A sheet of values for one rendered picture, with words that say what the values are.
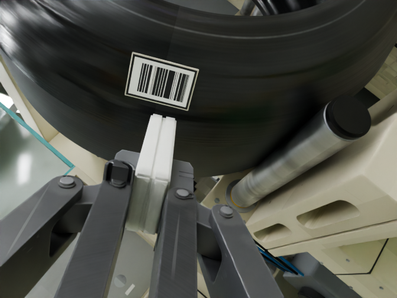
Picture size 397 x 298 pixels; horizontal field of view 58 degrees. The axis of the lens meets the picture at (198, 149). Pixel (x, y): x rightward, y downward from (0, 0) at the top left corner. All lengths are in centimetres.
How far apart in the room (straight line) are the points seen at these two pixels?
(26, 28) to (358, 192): 34
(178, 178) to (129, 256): 87
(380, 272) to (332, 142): 46
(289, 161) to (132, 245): 68
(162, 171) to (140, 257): 88
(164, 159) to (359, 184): 23
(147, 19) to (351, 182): 24
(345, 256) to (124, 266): 56
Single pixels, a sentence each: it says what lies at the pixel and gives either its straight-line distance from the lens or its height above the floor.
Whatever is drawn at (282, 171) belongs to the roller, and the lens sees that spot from 46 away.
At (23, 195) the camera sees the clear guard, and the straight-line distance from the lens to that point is 107.
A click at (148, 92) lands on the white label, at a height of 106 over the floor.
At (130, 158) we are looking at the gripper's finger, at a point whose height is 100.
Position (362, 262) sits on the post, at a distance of 78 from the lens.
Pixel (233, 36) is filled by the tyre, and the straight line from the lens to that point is 34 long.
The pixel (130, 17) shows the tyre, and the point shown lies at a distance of 34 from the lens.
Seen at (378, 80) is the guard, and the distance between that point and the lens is 97.
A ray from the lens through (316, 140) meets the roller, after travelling 38.
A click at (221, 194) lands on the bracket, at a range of 65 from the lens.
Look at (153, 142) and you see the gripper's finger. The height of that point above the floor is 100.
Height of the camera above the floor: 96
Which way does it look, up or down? 5 degrees up
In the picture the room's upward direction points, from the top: 50 degrees counter-clockwise
